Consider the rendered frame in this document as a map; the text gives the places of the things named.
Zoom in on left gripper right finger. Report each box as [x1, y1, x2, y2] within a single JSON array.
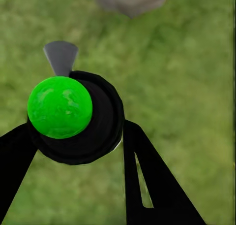
[[123, 120, 206, 225]]

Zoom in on pesticide atomizer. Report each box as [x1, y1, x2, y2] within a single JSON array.
[[27, 41, 126, 165]]

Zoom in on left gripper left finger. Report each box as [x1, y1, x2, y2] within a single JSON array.
[[0, 123, 38, 225]]

